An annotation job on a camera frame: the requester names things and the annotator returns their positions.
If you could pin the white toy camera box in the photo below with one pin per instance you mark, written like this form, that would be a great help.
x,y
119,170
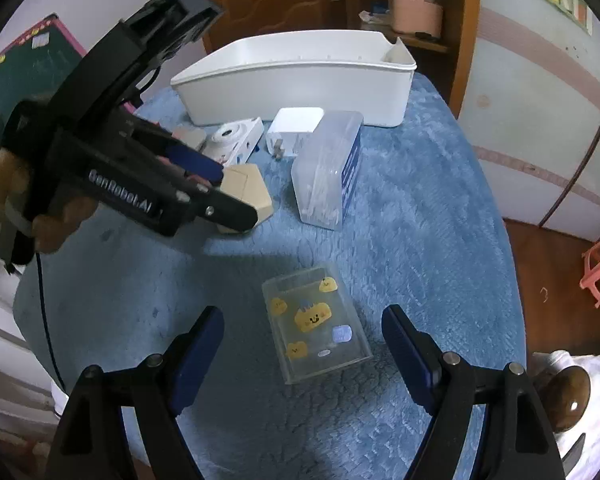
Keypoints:
x,y
240,140

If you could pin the clear box with yellow stickers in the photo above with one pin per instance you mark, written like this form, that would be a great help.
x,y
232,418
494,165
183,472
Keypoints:
x,y
310,330

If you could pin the white pink-striped wardrobe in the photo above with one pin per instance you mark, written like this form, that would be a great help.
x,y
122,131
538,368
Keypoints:
x,y
530,85

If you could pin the white furniture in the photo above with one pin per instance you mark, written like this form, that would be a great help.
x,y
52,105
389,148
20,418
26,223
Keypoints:
x,y
5,350

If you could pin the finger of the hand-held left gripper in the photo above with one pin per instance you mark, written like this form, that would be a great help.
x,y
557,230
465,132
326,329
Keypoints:
x,y
200,162
230,215

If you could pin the small black object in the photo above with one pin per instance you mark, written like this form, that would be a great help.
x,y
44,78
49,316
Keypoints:
x,y
426,36

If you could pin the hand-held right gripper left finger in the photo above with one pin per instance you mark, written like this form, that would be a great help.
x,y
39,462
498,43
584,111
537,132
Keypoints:
x,y
200,355

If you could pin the person's left hand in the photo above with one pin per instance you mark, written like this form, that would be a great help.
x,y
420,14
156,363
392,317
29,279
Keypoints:
x,y
60,227

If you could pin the white power adapter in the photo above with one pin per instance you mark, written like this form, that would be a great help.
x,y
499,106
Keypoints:
x,y
295,130

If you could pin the clear cotton swab box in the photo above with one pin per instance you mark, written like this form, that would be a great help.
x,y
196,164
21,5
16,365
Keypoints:
x,y
320,180

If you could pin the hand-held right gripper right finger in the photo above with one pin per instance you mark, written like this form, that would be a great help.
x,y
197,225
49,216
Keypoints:
x,y
405,350

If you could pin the white tissue pack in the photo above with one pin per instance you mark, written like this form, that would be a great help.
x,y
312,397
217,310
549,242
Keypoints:
x,y
372,17

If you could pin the small beige box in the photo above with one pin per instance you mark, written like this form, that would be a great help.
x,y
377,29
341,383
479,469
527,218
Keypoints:
x,y
192,137

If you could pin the brown wooden shelf unit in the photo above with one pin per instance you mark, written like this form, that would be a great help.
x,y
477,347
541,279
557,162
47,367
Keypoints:
x,y
467,35

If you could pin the white plastic storage bin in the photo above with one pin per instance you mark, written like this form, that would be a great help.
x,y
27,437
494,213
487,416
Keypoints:
x,y
300,90

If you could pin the brown glossy wooden knob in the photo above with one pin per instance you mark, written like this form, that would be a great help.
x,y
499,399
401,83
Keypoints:
x,y
567,400

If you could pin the pink plastic basket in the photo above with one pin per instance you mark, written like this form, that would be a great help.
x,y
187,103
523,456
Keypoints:
x,y
415,17

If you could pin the pink-framed green chalkboard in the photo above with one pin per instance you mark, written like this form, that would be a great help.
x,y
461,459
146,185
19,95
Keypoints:
x,y
25,70

